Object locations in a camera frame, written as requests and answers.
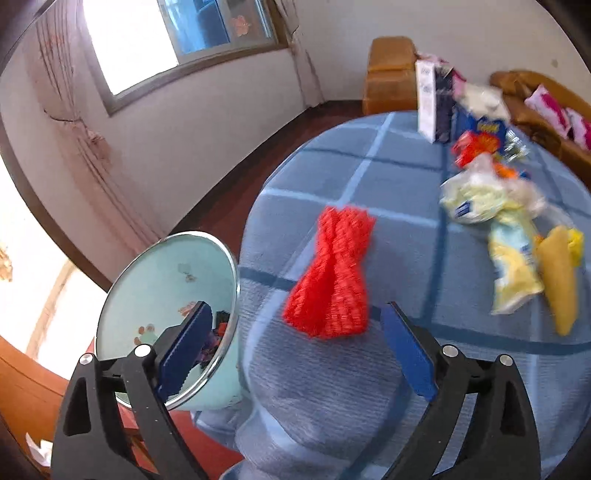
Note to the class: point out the teal cartoon print waste bin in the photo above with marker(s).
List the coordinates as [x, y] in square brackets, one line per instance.
[152, 277]

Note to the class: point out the blue plaid tablecloth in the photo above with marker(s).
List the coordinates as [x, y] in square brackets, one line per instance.
[323, 392]

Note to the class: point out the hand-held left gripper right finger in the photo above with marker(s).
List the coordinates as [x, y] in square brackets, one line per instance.
[411, 350]

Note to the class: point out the small clear plastic wrapper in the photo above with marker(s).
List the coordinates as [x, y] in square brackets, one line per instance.
[515, 145]

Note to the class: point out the blue juice carton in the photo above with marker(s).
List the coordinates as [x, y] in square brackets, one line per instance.
[485, 124]

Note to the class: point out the red window sticker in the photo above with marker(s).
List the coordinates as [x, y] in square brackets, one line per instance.
[240, 25]

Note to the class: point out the white plastic bag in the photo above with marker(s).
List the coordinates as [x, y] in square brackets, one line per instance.
[480, 194]

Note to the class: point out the wide pink curtain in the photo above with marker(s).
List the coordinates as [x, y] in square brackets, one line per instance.
[83, 138]

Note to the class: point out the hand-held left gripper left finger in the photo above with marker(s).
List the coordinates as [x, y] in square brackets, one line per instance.
[182, 350]

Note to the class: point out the white paper scrap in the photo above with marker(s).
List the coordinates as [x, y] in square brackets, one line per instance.
[39, 450]

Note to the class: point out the yellow packet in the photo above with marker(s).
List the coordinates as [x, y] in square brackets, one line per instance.
[561, 277]

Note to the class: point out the narrow pink curtain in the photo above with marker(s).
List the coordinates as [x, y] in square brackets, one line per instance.
[304, 60]

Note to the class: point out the brown leather sofa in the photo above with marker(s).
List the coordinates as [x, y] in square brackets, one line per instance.
[526, 124]

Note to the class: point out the white milk carton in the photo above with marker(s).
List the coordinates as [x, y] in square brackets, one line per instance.
[429, 101]

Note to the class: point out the pale yellow wrapper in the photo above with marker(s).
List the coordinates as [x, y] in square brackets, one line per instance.
[512, 263]

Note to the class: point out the red mesh net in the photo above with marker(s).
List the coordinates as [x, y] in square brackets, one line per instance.
[334, 277]

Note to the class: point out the sliding glass window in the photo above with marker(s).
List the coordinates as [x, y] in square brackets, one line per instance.
[184, 27]

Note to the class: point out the red snack wrapper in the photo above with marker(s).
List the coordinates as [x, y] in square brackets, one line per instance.
[475, 147]

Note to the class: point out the brown leather armchair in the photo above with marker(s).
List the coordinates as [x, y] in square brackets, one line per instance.
[390, 78]

